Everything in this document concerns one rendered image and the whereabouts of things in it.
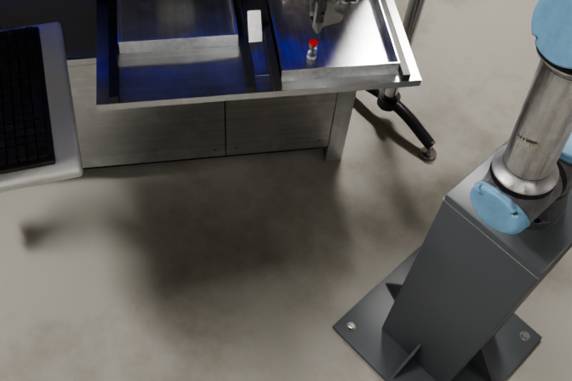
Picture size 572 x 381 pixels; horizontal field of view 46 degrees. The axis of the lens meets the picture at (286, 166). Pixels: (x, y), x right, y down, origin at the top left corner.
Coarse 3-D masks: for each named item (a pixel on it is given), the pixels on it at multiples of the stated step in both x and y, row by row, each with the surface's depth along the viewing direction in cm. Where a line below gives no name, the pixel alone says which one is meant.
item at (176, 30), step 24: (120, 0) 158; (144, 0) 158; (168, 0) 159; (192, 0) 159; (216, 0) 160; (120, 24) 153; (144, 24) 154; (168, 24) 154; (192, 24) 155; (216, 24) 155; (120, 48) 148; (144, 48) 149; (168, 48) 150; (192, 48) 151
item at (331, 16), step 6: (330, 6) 136; (330, 12) 137; (336, 12) 138; (324, 18) 138; (330, 18) 139; (336, 18) 139; (342, 18) 139; (312, 24) 141; (318, 24) 138; (324, 24) 140; (330, 24) 140; (318, 30) 141
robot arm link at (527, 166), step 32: (544, 0) 90; (544, 32) 92; (544, 64) 100; (544, 96) 102; (544, 128) 106; (512, 160) 115; (544, 160) 111; (480, 192) 122; (512, 192) 117; (544, 192) 116; (512, 224) 120
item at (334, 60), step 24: (360, 0) 163; (288, 24) 157; (336, 24) 158; (360, 24) 158; (384, 24) 156; (288, 48) 152; (336, 48) 153; (360, 48) 154; (384, 48) 154; (288, 72) 145; (312, 72) 146; (336, 72) 147; (360, 72) 148; (384, 72) 150
